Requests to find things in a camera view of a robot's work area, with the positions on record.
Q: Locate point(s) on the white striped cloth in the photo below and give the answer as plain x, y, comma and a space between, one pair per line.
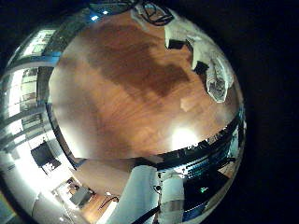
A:
219, 84

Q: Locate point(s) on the black monitor screen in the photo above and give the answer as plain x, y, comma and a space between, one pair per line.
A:
43, 155

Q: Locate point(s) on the small grey cart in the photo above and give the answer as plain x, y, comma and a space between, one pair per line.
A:
80, 196

